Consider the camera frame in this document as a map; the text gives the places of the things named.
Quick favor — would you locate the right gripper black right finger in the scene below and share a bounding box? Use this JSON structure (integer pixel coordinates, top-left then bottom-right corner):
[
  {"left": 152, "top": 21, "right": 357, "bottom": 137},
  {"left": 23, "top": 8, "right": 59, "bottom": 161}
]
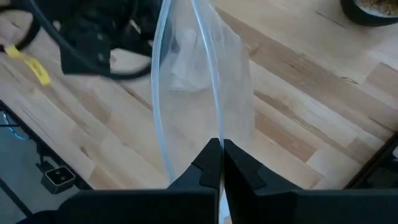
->
[{"left": 222, "top": 139, "right": 398, "bottom": 224}]

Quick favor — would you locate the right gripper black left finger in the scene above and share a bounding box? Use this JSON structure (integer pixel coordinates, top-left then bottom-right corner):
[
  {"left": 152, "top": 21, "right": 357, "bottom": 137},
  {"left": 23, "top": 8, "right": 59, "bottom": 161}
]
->
[{"left": 58, "top": 138, "right": 223, "bottom": 224}]

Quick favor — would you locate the clear plastic bag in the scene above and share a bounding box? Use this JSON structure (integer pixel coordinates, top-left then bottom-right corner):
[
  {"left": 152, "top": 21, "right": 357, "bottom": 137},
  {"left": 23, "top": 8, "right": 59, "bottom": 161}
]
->
[{"left": 150, "top": 0, "right": 256, "bottom": 224}]

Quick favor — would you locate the potted succulent plant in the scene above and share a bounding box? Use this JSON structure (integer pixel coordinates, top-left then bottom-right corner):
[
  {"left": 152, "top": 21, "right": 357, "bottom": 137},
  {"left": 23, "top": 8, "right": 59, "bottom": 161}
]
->
[{"left": 340, "top": 0, "right": 398, "bottom": 27}]

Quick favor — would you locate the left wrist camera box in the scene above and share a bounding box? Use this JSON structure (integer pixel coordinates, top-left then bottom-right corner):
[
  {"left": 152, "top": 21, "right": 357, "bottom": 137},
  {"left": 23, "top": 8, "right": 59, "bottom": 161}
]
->
[{"left": 60, "top": 30, "right": 112, "bottom": 76}]

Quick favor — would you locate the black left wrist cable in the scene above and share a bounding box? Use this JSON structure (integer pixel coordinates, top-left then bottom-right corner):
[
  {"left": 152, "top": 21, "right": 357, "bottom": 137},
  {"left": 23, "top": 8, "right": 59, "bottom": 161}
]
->
[{"left": 0, "top": 0, "right": 154, "bottom": 80}]

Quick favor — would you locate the black square frame foot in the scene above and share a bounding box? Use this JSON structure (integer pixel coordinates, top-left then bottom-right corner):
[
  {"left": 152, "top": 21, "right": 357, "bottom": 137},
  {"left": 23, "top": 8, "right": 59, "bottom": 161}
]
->
[{"left": 40, "top": 166, "right": 76, "bottom": 195}]

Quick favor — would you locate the yellow cable tie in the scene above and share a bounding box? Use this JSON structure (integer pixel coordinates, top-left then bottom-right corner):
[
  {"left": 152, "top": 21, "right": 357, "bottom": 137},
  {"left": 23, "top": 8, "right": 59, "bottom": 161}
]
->
[{"left": 4, "top": 45, "right": 52, "bottom": 86}]

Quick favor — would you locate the thin grey floor cable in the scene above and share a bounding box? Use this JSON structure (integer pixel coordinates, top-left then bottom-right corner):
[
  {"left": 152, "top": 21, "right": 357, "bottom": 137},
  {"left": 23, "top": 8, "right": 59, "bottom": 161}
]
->
[{"left": 1, "top": 111, "right": 30, "bottom": 141}]

